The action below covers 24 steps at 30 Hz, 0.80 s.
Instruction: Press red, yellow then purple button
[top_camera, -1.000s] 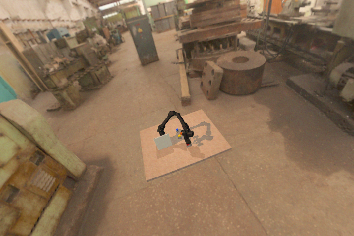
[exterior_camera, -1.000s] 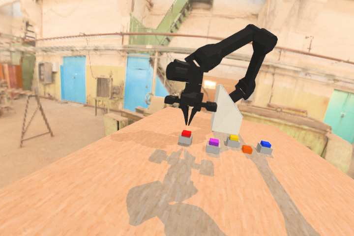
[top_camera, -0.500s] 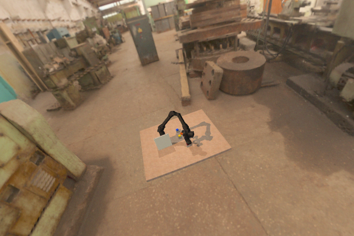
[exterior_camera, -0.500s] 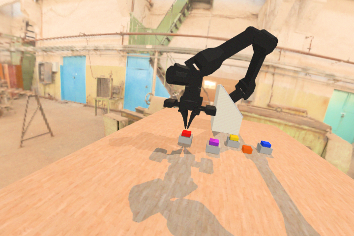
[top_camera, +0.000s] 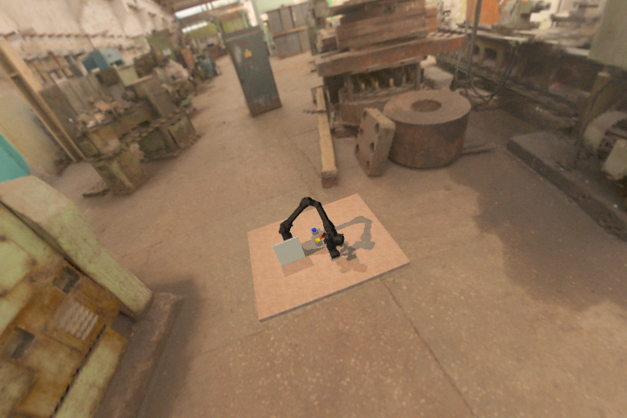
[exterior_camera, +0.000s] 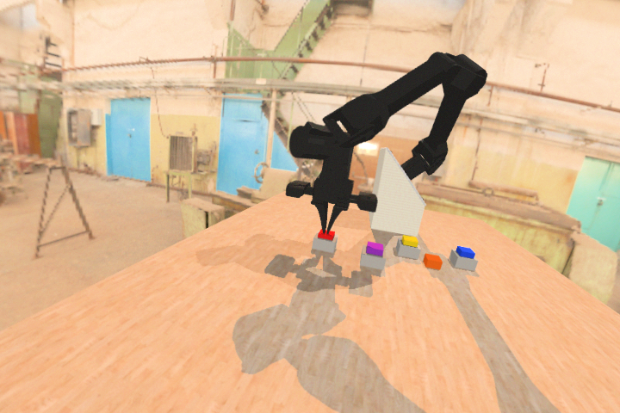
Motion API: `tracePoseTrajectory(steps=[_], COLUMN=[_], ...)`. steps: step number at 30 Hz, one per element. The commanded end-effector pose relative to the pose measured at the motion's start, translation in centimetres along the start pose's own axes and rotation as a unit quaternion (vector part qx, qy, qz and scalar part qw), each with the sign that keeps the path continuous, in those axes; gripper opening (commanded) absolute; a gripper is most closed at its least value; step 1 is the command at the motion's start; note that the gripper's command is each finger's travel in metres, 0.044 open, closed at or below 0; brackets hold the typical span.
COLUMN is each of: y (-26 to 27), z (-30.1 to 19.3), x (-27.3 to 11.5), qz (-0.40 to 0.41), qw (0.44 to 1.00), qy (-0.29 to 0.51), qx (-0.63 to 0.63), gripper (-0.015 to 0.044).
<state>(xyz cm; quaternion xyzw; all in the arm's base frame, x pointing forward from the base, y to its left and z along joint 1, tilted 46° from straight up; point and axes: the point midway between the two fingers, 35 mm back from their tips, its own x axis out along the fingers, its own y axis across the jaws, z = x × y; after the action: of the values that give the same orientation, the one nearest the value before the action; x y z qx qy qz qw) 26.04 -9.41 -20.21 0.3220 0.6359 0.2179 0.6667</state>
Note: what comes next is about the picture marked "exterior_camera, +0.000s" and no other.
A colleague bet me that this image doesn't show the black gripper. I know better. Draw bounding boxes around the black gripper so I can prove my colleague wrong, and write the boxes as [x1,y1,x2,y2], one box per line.
[285,160,378,234]

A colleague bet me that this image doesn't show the orange block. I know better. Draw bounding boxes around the orange block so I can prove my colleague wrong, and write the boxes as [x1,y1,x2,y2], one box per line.
[424,253,443,270]

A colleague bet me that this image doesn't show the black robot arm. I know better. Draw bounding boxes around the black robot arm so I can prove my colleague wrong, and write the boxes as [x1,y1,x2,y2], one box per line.
[288,52,487,204]

